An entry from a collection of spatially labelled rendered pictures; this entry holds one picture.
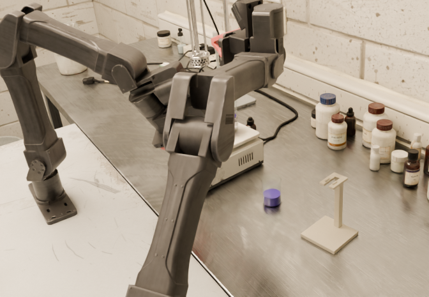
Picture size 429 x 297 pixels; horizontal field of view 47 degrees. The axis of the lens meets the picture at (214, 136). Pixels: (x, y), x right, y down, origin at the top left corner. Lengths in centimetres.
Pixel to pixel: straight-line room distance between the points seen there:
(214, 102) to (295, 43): 95
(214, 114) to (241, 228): 39
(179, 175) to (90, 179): 62
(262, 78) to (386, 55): 55
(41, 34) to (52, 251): 44
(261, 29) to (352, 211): 43
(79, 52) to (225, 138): 40
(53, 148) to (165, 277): 55
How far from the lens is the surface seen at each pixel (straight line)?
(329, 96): 134
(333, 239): 101
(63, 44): 102
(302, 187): 117
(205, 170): 71
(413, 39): 131
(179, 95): 74
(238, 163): 120
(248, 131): 123
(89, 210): 119
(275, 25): 97
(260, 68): 88
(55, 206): 122
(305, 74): 156
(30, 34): 104
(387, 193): 116
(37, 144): 115
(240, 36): 103
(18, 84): 111
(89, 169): 135
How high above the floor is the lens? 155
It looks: 27 degrees down
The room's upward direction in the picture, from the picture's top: 6 degrees counter-clockwise
